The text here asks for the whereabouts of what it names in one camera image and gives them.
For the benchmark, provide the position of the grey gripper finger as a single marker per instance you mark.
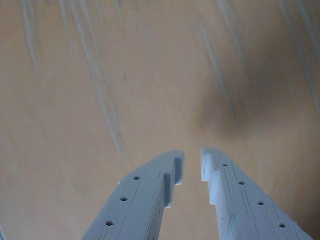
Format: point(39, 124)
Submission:
point(140, 200)
point(242, 205)

